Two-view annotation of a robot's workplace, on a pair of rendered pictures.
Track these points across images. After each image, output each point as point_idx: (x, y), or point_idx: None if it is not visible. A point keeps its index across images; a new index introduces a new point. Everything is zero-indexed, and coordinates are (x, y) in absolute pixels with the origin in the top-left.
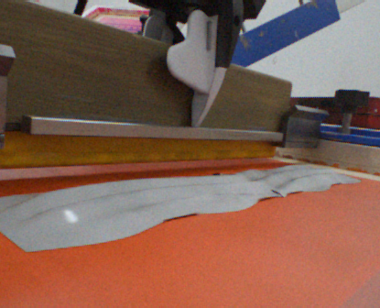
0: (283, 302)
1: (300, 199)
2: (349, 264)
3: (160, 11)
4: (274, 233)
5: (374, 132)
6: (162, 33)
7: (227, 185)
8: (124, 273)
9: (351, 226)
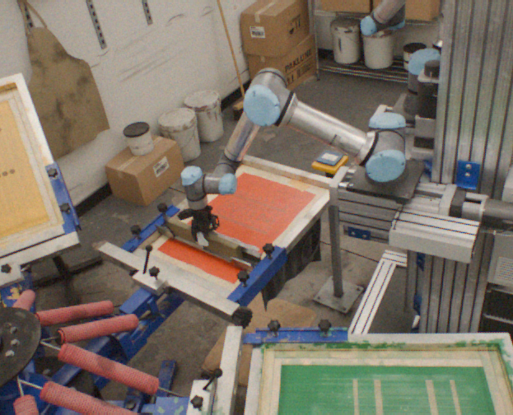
0: (260, 235)
1: (225, 233)
2: (250, 230)
3: (197, 230)
4: (244, 235)
5: (167, 209)
6: (198, 234)
7: (229, 240)
8: (260, 243)
9: (237, 229)
